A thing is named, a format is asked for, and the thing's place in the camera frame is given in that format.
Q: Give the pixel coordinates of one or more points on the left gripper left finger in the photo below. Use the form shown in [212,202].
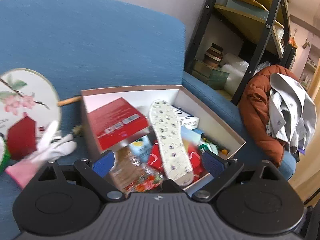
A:
[82,181]

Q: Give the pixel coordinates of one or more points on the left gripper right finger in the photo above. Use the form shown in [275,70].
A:
[228,172]

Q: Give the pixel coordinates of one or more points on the floral shoe insole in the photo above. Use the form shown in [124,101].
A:
[167,129]

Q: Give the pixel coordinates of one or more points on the white blue device box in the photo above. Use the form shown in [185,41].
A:
[187,120]

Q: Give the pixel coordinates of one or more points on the bag of wooden sticks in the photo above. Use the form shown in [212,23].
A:
[127,173]

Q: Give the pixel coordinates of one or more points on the pink white rabbit toy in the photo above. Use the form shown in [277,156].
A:
[23,171]

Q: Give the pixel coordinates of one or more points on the brown cardboard storage box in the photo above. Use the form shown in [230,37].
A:
[146,148]

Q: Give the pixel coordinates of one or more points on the dark red small box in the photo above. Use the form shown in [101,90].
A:
[21,140]

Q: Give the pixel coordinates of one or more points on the green small box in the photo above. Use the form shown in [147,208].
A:
[4,155]

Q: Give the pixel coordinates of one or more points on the grey jacket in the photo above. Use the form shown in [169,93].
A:
[292,113]

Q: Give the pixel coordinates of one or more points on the orange down jacket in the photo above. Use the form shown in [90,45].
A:
[253,107]

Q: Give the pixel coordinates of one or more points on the round floral hand fan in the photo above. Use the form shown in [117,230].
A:
[28,95]

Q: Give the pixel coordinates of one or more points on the green box on shelf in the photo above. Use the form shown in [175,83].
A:
[213,77]

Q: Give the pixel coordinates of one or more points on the blue sofa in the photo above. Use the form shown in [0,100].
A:
[82,44]

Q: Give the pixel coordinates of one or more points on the striped ceramic vase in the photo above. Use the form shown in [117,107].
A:
[213,55]

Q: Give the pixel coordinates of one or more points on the black metal shelf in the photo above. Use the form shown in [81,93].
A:
[275,28]

